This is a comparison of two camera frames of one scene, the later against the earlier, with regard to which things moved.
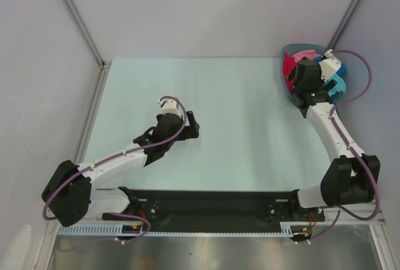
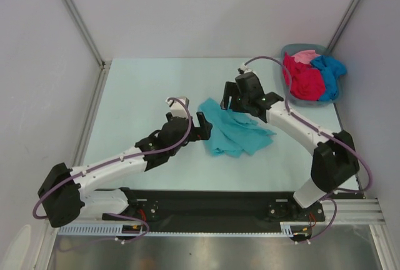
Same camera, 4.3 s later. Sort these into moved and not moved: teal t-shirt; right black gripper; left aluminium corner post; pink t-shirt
Moved: teal t-shirt; right black gripper
Not moved: pink t-shirt; left aluminium corner post
